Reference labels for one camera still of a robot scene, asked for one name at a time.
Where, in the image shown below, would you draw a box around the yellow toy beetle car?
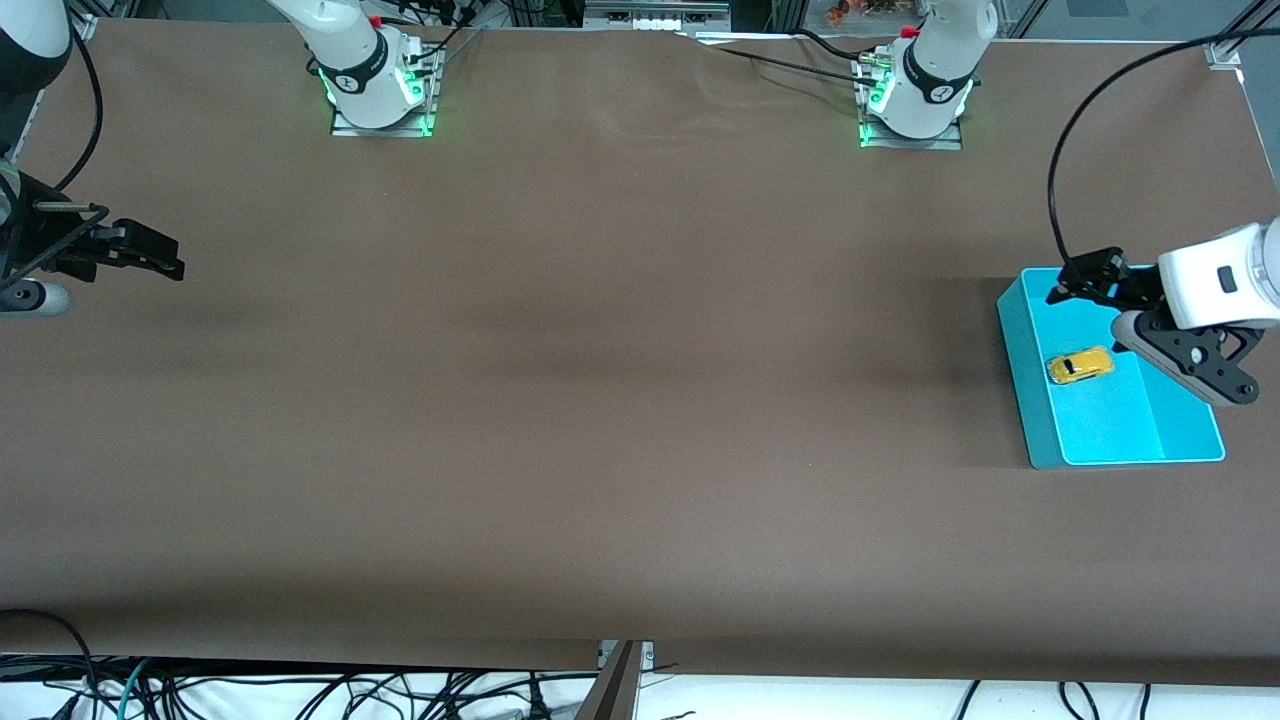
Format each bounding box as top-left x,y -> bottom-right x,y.
1045,345 -> 1117,387

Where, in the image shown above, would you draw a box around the turquoise plastic bin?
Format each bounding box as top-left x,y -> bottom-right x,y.
997,266 -> 1227,471

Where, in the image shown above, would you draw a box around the white power strip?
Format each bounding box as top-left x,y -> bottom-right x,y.
585,0 -> 731,33

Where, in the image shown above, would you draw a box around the dark table leg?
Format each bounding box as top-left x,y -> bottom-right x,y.
574,642 -> 642,720

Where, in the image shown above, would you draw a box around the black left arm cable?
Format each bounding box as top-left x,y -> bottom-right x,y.
1046,30 -> 1280,271

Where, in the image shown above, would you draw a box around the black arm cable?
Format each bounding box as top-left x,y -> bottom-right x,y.
50,20 -> 105,193
1046,30 -> 1280,271

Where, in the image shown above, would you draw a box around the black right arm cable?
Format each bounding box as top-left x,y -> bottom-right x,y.
50,20 -> 105,193

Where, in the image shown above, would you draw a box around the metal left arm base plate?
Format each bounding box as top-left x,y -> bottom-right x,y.
857,55 -> 965,152

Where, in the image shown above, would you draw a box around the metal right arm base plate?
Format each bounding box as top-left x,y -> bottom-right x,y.
330,45 -> 442,139

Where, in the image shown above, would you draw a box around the short black table cable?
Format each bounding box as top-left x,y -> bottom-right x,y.
795,28 -> 883,64

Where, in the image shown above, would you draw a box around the long black table cable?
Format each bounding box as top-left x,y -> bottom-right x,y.
690,34 -> 883,89

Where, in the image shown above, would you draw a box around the black looped floor cable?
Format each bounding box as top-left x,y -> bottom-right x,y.
0,608 -> 101,720

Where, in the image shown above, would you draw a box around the teal floor cable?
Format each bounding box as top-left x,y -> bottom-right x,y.
118,658 -> 153,720

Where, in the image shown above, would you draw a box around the tangled black floor cables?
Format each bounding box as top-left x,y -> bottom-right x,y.
150,668 -> 601,720

